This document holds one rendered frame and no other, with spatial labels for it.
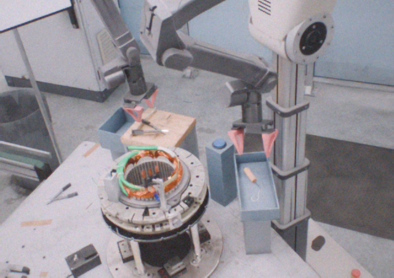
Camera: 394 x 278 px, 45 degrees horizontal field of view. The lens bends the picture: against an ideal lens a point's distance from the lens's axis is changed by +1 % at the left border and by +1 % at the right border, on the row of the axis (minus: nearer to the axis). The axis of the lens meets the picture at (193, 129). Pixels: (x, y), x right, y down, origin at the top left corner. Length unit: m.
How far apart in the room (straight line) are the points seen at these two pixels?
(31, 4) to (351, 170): 2.02
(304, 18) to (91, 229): 1.02
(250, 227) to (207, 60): 0.63
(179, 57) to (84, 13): 2.64
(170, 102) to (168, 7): 2.84
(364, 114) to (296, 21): 2.32
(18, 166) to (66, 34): 1.66
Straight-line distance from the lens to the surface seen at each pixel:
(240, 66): 1.16
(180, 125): 1.66
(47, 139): 3.05
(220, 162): 1.60
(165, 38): 0.93
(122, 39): 1.42
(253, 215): 1.36
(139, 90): 1.52
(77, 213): 1.85
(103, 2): 1.38
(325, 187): 2.94
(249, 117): 1.31
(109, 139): 1.72
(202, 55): 1.05
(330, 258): 2.28
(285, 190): 1.72
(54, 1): 2.27
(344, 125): 3.44
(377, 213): 2.85
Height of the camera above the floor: 2.05
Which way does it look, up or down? 37 degrees down
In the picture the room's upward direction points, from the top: 7 degrees counter-clockwise
